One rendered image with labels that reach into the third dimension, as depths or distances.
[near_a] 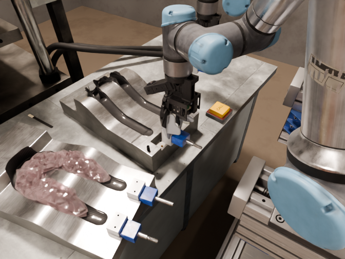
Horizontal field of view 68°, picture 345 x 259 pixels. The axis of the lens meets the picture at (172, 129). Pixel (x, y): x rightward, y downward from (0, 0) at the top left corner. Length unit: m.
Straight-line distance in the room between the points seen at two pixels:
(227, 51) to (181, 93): 0.21
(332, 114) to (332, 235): 0.14
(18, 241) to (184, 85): 0.61
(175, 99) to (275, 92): 2.06
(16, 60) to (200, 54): 1.29
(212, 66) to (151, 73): 0.81
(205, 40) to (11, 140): 0.69
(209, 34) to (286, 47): 2.60
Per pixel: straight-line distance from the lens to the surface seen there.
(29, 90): 1.37
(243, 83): 1.26
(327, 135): 0.32
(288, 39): 3.05
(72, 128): 1.07
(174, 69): 0.62
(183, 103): 0.65
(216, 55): 0.50
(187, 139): 0.78
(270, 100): 2.54
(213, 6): 0.97
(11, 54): 1.73
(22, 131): 0.96
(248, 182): 0.64
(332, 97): 0.30
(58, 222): 0.75
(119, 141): 0.89
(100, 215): 0.76
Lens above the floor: 1.51
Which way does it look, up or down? 46 degrees down
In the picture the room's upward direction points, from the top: straight up
